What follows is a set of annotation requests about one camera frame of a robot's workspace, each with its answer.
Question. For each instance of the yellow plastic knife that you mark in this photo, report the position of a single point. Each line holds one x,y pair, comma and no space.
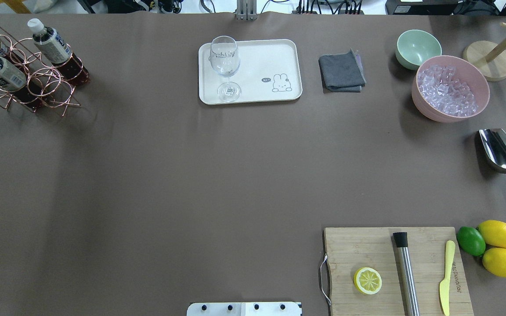
444,285

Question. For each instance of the copper wire bottle basket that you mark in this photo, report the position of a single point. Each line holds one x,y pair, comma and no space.
40,71

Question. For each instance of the stainless steel ice scoop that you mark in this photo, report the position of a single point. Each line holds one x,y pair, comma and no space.
494,144

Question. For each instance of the cream rabbit print tray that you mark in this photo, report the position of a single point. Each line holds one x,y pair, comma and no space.
269,71

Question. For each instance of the mint green bowl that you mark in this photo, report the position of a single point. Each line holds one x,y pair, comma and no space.
415,46

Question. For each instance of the bamboo cutting board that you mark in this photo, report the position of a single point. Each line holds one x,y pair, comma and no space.
351,248

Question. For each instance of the yellow lemon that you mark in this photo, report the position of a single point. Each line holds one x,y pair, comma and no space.
493,232
494,261

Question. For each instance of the pink bowl of ice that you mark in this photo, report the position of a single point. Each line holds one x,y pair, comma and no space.
449,89

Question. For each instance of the grey folded cloth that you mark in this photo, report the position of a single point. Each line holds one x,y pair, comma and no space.
342,72

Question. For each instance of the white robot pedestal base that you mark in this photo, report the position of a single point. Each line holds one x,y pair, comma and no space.
245,309

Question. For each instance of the half lemon slice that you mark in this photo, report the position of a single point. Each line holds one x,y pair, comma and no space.
367,280

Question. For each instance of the steel muddler black tip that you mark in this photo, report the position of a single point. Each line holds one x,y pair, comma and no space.
407,278

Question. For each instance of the aluminium frame post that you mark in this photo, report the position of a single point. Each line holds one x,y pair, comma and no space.
246,10

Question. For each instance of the clear wine glass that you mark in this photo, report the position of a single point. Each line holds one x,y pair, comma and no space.
225,60

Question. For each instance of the green lime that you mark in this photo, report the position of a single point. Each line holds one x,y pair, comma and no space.
471,241

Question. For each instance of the wooden cup rack stand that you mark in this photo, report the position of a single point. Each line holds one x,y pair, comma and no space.
488,57

